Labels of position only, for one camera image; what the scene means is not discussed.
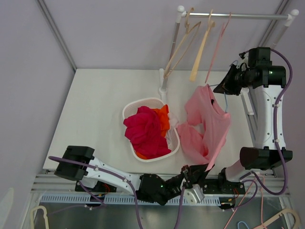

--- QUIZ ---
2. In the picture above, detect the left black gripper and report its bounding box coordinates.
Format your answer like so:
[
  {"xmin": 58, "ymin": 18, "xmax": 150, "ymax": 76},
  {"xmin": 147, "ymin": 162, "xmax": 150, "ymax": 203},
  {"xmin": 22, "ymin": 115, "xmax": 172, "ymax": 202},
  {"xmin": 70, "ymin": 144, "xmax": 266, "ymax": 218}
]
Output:
[{"xmin": 156, "ymin": 163, "xmax": 214, "ymax": 205}]

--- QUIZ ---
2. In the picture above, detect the blue wire hanger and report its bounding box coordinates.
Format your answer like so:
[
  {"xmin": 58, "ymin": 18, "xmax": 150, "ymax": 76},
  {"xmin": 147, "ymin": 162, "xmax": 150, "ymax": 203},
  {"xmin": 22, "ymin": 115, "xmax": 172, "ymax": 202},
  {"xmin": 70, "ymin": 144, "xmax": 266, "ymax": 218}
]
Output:
[{"xmin": 209, "ymin": 84, "xmax": 228, "ymax": 113}]

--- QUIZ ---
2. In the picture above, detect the pink garment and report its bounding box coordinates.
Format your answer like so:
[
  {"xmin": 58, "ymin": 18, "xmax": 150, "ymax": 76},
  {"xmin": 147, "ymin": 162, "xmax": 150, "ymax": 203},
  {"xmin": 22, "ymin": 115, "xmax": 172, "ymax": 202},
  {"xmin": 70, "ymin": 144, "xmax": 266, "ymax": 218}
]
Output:
[{"xmin": 177, "ymin": 85, "xmax": 231, "ymax": 171}]

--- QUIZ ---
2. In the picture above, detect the pink hanger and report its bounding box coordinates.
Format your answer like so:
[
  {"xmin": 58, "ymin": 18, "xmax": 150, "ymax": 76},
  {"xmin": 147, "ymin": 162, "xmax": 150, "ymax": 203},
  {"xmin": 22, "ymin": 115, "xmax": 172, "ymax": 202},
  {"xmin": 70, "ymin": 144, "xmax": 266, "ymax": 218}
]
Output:
[
  {"xmin": 224, "ymin": 174, "xmax": 266, "ymax": 229},
  {"xmin": 205, "ymin": 12, "xmax": 232, "ymax": 83}
]

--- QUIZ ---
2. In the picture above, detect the beige hanger of orange shirt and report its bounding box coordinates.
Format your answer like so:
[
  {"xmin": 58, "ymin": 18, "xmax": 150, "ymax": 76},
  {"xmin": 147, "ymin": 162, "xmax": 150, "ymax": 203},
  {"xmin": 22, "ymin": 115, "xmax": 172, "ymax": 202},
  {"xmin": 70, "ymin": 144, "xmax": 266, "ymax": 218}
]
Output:
[{"xmin": 189, "ymin": 10, "xmax": 215, "ymax": 82}]

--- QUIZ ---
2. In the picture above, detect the beige hanger of white shirt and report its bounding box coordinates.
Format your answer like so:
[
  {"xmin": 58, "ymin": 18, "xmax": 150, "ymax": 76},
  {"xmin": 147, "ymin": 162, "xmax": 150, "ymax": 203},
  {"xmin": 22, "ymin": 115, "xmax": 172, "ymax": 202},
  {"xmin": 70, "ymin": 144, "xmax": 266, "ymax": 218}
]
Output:
[{"xmin": 163, "ymin": 7, "xmax": 201, "ymax": 79}]

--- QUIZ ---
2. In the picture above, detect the magenta t shirt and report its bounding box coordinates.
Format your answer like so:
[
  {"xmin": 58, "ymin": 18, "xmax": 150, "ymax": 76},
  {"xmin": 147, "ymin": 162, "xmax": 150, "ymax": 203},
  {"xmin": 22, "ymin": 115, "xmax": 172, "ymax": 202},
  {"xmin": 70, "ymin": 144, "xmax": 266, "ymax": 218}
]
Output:
[{"xmin": 123, "ymin": 106, "xmax": 171, "ymax": 156}]

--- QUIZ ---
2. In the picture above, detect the orange t shirt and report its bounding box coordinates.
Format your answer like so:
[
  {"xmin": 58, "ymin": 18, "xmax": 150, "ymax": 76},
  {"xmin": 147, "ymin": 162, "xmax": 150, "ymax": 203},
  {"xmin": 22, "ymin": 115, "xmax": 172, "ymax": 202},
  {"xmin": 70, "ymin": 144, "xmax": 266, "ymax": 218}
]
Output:
[{"xmin": 136, "ymin": 105, "xmax": 170, "ymax": 160}]

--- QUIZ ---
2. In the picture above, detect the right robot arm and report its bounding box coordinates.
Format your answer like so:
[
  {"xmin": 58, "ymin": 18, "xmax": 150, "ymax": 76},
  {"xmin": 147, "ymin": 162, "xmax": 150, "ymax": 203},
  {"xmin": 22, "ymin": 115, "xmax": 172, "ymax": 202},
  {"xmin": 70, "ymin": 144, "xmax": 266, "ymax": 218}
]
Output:
[{"xmin": 213, "ymin": 47, "xmax": 293, "ymax": 195}]

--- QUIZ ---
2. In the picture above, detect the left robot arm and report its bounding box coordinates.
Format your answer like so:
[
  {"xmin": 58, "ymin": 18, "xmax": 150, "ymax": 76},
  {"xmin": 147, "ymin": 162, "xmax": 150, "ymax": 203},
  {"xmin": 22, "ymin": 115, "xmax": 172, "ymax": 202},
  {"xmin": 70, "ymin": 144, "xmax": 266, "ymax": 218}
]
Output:
[{"xmin": 49, "ymin": 146, "xmax": 209, "ymax": 206}]

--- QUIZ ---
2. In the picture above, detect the pink hanger on floor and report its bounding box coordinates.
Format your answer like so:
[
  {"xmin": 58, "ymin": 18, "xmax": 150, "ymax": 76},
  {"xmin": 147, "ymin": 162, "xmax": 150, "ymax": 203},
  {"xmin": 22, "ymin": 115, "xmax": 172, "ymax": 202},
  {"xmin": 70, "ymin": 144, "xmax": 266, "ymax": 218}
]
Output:
[{"xmin": 224, "ymin": 174, "xmax": 266, "ymax": 229}]

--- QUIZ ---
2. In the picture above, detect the beige hanger on floor right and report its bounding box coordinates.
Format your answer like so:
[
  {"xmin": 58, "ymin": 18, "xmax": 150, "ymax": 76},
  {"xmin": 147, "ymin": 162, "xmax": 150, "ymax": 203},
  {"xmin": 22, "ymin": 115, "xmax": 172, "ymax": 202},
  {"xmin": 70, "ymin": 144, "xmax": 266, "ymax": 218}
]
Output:
[{"xmin": 252, "ymin": 208, "xmax": 301, "ymax": 229}]

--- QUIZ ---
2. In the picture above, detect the beige hanger on floor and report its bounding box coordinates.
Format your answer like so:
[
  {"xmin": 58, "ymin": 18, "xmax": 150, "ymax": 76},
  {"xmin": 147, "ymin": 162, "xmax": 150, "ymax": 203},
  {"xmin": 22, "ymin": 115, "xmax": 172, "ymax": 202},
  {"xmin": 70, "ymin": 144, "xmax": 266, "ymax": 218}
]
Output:
[
  {"xmin": 252, "ymin": 208, "xmax": 301, "ymax": 229},
  {"xmin": 30, "ymin": 205, "xmax": 51, "ymax": 229}
]

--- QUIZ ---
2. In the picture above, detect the beige hanger on floor left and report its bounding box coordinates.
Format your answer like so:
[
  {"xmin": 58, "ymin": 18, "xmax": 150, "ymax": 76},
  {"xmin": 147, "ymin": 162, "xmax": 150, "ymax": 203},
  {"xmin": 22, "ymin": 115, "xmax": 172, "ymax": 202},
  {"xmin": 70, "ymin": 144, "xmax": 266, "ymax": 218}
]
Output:
[{"xmin": 30, "ymin": 205, "xmax": 51, "ymax": 229}]

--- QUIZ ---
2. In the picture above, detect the metal clothes rack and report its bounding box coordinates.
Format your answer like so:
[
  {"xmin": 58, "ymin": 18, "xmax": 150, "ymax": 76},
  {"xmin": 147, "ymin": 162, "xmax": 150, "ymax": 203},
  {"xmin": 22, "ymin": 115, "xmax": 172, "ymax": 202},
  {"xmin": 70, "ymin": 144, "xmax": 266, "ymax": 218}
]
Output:
[{"xmin": 159, "ymin": 6, "xmax": 299, "ymax": 98}]

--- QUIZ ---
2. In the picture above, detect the white perforated plastic basket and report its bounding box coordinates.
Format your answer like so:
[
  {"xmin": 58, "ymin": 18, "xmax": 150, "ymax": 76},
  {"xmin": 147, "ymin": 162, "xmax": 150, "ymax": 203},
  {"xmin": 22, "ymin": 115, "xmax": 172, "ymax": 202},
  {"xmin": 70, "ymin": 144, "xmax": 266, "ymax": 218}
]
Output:
[{"xmin": 122, "ymin": 98, "xmax": 180, "ymax": 162}]

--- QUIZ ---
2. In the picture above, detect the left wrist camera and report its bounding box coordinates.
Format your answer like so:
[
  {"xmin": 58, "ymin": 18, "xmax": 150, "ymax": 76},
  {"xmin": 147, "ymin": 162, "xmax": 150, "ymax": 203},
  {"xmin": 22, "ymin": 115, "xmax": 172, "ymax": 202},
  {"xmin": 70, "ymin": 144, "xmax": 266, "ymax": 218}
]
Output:
[{"xmin": 183, "ymin": 184, "xmax": 204, "ymax": 205}]

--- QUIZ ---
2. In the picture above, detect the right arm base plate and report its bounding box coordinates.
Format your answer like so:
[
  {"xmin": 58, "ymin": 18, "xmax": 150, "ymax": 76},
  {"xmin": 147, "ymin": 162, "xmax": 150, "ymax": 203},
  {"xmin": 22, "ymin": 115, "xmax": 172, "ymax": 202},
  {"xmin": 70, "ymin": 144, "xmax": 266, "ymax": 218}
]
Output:
[{"xmin": 203, "ymin": 178, "xmax": 245, "ymax": 210}]

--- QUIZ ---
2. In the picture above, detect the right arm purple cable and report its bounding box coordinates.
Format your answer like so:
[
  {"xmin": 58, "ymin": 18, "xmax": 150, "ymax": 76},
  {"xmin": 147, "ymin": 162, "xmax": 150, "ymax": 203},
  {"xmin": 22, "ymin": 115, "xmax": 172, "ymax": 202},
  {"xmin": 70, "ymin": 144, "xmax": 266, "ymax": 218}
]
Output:
[{"xmin": 234, "ymin": 49, "xmax": 293, "ymax": 210}]

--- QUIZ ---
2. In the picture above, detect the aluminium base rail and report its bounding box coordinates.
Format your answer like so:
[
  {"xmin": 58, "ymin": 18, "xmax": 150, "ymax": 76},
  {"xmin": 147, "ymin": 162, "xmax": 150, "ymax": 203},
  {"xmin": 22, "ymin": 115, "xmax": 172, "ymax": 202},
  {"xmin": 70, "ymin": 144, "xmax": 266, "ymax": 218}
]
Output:
[{"xmin": 30, "ymin": 170, "xmax": 292, "ymax": 206}]

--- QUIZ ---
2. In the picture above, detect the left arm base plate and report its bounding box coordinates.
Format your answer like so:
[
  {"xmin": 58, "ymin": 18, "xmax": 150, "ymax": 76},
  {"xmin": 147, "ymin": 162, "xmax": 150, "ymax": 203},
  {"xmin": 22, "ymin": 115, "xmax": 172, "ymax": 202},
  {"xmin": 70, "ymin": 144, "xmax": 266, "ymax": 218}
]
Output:
[{"xmin": 74, "ymin": 181, "xmax": 119, "ymax": 207}]

